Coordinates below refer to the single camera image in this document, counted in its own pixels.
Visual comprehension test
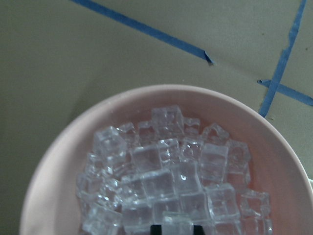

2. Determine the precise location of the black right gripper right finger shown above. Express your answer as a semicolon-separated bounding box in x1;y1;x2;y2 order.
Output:
193;225;203;235

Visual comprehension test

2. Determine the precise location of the pink bowl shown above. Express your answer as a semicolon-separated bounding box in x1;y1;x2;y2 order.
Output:
20;85;313;235

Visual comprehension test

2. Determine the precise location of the pile of clear ice cubes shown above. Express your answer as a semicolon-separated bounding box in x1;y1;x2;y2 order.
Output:
76;106;273;235

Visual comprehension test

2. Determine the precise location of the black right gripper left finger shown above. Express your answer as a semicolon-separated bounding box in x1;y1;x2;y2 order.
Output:
150;225;162;235

